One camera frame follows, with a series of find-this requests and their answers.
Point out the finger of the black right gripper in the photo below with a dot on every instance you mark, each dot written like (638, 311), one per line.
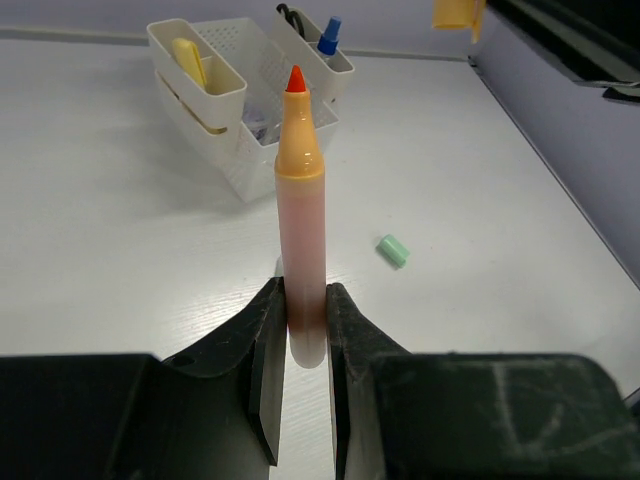
(593, 43)

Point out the white perforated basket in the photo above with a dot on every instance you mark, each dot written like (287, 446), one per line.
(247, 160)

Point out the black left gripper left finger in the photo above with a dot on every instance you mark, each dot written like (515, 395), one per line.
(210, 411)

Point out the orange highlighter cap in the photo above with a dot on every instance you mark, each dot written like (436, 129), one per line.
(459, 15)

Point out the green highlighter cap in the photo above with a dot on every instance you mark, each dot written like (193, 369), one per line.
(393, 251)

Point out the clear blue spray bottle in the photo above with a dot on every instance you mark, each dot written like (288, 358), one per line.
(329, 39)

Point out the yellow highlighter cap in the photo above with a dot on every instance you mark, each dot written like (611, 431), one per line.
(188, 58)

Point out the pink highlighter body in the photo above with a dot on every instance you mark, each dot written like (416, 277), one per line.
(299, 170)

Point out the cream divided side organizer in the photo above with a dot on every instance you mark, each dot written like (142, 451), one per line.
(210, 119)

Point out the black handled scissors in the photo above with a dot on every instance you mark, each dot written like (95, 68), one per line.
(292, 18)

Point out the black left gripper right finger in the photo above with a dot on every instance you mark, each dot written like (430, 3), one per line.
(403, 415)

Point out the cream divided organizer far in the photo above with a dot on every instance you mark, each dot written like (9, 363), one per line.
(329, 75)

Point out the paperclip jar near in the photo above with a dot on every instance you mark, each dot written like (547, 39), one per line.
(264, 127)

